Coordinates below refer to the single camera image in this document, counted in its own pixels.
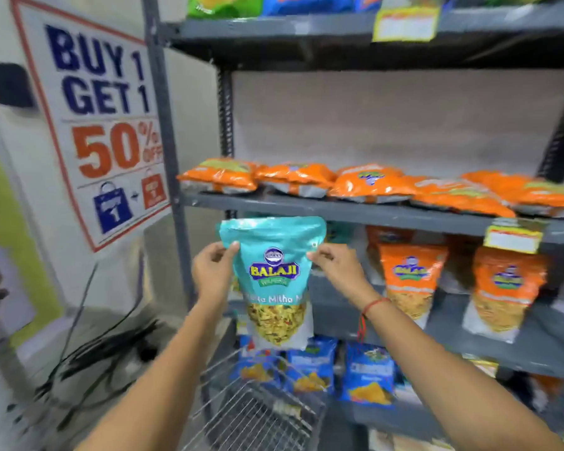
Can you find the person's right hand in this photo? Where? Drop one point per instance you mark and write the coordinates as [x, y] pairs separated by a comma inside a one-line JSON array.
[[345, 274]]

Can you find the person's left hand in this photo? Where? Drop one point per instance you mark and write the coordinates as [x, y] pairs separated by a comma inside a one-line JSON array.
[[210, 277]]

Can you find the person's left thumb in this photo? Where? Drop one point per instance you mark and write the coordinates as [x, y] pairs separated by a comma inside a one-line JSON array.
[[229, 251]]

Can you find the person's right thumb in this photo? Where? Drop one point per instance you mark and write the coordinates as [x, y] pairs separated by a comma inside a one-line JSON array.
[[317, 258]]

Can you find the teal snack packet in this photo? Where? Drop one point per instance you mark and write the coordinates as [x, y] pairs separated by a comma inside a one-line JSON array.
[[275, 258]]

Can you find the person's left forearm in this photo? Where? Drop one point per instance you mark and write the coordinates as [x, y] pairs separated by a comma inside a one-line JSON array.
[[160, 385]]

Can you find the person's right forearm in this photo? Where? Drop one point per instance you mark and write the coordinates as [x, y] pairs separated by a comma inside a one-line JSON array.
[[451, 389]]

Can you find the grey metal shelving rack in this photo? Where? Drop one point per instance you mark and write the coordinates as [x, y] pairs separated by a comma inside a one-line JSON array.
[[357, 213]]

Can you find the orange snack packet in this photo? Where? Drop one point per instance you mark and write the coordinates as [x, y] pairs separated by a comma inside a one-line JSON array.
[[221, 175], [505, 291], [371, 183], [540, 192], [460, 199], [388, 235], [411, 281], [296, 178]]

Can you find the blue chips packet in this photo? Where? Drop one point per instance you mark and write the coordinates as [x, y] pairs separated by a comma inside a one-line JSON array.
[[258, 366], [312, 368], [369, 375]]

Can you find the white promotional sign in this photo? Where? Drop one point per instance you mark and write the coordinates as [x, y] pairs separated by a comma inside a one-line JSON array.
[[98, 122]]

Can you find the yellow price label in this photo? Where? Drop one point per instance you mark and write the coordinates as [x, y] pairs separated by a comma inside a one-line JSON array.
[[406, 24], [513, 239]]

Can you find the green snack packet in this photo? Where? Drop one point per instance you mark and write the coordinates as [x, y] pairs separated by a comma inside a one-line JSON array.
[[223, 4]]

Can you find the blue snack packet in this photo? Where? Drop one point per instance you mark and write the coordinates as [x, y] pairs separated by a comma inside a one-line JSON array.
[[308, 3]]

